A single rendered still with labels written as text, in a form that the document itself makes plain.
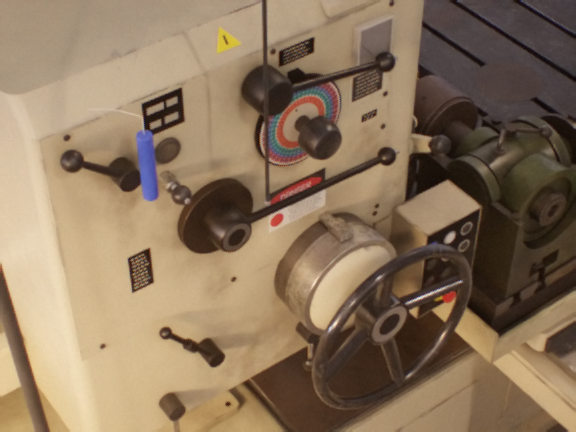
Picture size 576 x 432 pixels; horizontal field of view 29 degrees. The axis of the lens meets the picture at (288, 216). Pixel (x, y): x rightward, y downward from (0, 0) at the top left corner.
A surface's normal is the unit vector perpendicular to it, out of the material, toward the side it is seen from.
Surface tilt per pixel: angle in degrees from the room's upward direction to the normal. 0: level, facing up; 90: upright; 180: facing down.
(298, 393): 0
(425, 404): 90
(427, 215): 0
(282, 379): 0
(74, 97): 45
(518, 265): 90
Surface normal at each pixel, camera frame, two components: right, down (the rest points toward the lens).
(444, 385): 0.59, 0.55
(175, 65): 0.42, -0.13
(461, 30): 0.00, -0.73
